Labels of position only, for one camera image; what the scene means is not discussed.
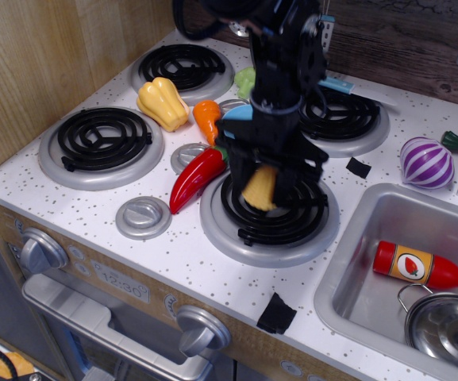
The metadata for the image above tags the back right black burner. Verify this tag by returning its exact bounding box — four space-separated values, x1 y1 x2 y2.
298 87 391 158

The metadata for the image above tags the black tape piece front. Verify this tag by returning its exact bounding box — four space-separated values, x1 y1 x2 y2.
257 293 297 334

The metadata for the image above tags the silver toy sink basin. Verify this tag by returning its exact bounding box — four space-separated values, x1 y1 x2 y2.
314 183 458 380

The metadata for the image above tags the yellow toy bell pepper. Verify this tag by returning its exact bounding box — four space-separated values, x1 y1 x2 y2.
137 77 190 132

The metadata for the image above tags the light blue plastic bowl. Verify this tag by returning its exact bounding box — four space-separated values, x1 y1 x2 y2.
221 105 253 140

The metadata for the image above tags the black burner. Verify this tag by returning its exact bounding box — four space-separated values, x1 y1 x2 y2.
130 44 235 106
298 87 391 158
38 106 164 191
200 175 339 268

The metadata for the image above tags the red toy chili pepper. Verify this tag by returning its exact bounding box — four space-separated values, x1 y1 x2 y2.
169 146 228 214

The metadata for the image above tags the back left black burner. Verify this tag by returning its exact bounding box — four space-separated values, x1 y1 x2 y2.
130 44 235 106

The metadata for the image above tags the orange object bottom left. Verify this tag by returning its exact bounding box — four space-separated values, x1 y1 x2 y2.
0 352 35 379

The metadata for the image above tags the front left black burner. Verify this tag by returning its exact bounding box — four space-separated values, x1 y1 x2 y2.
38 106 164 191

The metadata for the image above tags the red toy ketchup bottle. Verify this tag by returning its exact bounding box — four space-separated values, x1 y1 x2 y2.
372 241 458 290

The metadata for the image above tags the silver oven knob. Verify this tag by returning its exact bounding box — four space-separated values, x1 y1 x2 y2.
20 228 69 274
176 305 232 357

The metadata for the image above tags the silver stovetop knob behind bowl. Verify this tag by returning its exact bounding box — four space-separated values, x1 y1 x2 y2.
218 98 249 116

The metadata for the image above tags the green toy broccoli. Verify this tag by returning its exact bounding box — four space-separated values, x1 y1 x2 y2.
234 67 256 99

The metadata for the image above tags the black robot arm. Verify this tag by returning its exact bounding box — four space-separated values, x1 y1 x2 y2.
172 1 329 210

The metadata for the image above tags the right silver oven knob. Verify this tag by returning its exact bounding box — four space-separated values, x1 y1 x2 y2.
176 305 232 357

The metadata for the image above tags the black tape piece small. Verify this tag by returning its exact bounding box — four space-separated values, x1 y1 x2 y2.
346 157 371 179

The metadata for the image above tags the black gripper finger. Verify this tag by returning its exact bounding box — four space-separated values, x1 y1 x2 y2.
228 147 260 191
273 163 310 206

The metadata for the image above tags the hanging silver toy spatula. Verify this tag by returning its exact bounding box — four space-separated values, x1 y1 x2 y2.
320 0 336 53

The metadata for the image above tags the yellow toy corn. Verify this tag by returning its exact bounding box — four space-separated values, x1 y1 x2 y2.
241 165 277 212

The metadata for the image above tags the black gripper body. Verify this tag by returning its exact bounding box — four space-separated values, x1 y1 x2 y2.
216 105 329 175

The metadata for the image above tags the blue handled toy knife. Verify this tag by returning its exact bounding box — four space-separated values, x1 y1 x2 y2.
318 76 398 106

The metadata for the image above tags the small steel pot with lid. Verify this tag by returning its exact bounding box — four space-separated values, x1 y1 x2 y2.
397 283 458 367

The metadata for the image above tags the silver oven door handle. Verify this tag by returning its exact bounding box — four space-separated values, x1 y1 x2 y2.
22 274 216 380

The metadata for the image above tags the hanging silver skimmer spoon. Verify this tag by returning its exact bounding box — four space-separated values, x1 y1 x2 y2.
229 21 249 38

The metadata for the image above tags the orange toy carrot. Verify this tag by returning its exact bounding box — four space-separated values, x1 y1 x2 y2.
193 100 221 146

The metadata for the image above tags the purple striped toy onion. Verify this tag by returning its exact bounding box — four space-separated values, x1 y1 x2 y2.
400 137 455 190

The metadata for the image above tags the silver stovetop knob middle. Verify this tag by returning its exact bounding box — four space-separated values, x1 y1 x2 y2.
170 143 208 175

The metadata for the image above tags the left silver oven knob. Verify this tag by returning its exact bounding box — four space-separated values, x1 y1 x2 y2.
20 228 69 274

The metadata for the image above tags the silver stovetop knob front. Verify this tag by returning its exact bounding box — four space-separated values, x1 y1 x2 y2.
115 196 172 241

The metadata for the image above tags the oven clock display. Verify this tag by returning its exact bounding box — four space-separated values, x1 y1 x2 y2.
90 260 151 304

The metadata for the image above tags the front right black burner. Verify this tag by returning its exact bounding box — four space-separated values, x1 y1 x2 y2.
200 175 339 268

